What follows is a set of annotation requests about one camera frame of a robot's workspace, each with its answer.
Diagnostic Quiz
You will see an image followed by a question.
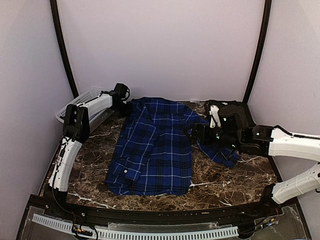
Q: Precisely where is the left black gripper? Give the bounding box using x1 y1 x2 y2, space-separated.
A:
113 101 134 118

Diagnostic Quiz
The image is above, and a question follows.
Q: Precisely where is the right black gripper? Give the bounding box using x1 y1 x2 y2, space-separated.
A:
184 122 242 151

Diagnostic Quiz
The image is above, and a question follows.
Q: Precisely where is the blue plaid long sleeve shirt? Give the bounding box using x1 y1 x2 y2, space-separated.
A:
104 96 241 197

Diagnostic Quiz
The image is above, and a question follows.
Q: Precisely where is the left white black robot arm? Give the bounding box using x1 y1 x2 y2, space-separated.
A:
44 83 131 218

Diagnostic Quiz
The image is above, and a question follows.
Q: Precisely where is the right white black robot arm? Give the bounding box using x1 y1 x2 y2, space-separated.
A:
186 102 320 217

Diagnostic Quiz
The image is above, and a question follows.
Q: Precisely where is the folded black shirt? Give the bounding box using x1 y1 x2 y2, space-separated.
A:
207 99 256 127

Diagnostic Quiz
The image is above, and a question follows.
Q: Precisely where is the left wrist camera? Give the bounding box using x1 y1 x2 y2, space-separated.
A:
121 85 131 102

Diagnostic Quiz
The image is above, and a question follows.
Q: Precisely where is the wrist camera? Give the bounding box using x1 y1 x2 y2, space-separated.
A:
121 85 131 102
204 100 221 128

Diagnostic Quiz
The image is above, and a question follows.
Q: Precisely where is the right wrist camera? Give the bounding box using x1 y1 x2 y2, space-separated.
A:
204 100 221 128

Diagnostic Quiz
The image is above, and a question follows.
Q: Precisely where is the white slotted cable duct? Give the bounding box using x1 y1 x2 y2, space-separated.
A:
32 213 239 240

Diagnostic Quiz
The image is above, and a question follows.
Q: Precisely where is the left black frame post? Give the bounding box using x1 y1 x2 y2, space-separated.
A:
49 0 79 98

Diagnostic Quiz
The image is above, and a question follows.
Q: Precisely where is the black frame post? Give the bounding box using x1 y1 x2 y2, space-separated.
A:
49 0 79 98
242 0 272 104

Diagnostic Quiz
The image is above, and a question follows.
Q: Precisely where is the right black frame post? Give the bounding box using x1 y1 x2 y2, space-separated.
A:
242 0 272 104

